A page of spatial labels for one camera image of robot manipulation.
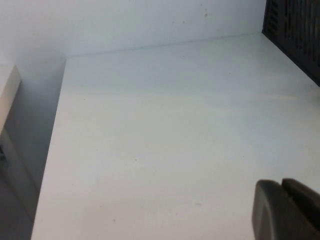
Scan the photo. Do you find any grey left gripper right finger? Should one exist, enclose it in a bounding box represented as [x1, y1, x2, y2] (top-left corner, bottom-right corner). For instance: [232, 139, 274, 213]
[281, 177, 320, 226]

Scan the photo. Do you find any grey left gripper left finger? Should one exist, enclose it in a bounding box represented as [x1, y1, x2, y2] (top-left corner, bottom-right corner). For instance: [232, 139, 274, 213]
[251, 179, 320, 240]

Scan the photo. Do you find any black perforated book stand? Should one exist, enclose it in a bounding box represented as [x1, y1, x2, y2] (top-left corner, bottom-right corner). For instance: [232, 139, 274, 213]
[261, 0, 320, 88]

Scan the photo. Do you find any white side cabinet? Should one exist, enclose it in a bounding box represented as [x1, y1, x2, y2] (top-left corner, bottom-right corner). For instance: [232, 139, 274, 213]
[0, 64, 23, 142]

